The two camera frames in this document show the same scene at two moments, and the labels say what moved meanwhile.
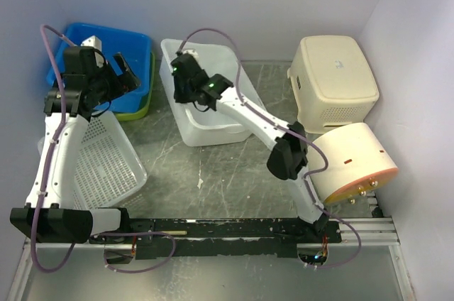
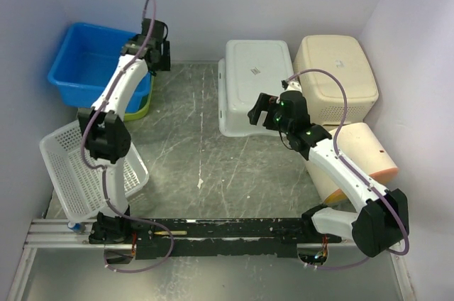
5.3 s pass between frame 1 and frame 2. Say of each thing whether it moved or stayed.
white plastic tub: moved
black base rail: stayed
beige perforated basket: stayed
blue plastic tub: stayed
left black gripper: moved
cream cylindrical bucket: stayed
